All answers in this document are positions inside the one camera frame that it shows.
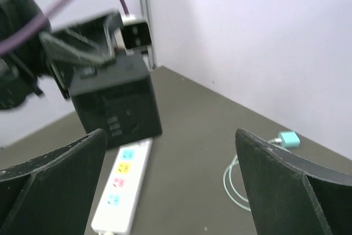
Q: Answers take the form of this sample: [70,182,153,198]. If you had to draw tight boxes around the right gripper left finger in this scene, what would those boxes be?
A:
[1,129,107,235]

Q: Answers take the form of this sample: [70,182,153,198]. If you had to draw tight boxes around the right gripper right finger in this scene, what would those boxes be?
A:
[235,129,351,234]

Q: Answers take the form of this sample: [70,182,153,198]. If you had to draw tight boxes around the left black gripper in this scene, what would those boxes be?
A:
[39,10,123,100]

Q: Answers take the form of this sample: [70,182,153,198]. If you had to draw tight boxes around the white power strip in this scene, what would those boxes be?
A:
[91,138,153,234]

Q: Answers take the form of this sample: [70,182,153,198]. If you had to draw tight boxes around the black cube adapter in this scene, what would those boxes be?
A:
[69,54,162,149]

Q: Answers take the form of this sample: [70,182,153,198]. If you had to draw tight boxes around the teal charger block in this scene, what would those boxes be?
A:
[278,131,300,149]

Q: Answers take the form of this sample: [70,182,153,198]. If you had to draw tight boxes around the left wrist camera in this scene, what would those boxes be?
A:
[113,14,152,51]

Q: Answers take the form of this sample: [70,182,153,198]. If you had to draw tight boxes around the left aluminium frame post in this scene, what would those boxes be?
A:
[140,0,157,69]

